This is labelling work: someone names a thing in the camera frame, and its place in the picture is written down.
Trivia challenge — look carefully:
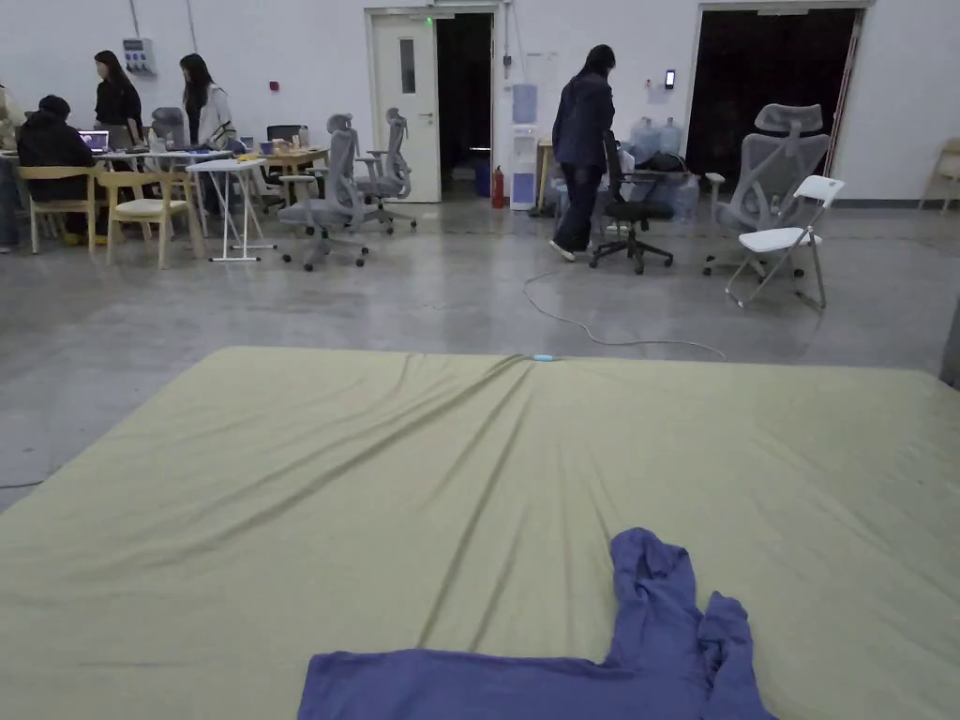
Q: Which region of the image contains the white water dispenser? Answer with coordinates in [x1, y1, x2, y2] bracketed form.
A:
[509, 82, 541, 211]

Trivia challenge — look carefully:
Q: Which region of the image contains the black office chair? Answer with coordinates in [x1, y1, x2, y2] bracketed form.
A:
[589, 130, 676, 276]

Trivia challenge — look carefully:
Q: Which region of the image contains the grey office chair with headrest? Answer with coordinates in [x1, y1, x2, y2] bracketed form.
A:
[702, 103, 833, 279]
[354, 107, 418, 235]
[277, 112, 370, 273]

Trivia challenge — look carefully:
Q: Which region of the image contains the bed with pale green sheet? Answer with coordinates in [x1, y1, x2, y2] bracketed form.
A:
[0, 345, 960, 720]

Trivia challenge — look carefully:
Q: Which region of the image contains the white door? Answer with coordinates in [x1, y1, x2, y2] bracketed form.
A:
[370, 15, 443, 204]

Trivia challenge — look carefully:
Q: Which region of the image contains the wooden table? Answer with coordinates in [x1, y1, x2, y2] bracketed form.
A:
[259, 145, 332, 209]

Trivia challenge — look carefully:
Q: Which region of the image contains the white folding table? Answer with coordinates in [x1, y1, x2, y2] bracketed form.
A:
[185, 157, 269, 263]

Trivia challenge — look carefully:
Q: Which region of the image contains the white folding chair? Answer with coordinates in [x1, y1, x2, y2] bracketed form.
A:
[725, 175, 846, 311]

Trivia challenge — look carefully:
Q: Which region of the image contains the dark blue shirt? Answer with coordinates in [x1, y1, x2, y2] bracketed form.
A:
[296, 527, 778, 720]

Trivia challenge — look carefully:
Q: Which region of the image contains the wooden chair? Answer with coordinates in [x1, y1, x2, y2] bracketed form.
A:
[96, 171, 207, 270]
[15, 164, 102, 255]
[918, 138, 960, 212]

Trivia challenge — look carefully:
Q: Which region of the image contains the white table with laptop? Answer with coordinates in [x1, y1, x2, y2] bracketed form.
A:
[0, 129, 235, 240]

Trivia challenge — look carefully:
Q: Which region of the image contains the grey cable on floor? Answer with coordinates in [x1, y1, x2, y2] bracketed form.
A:
[522, 269, 728, 363]

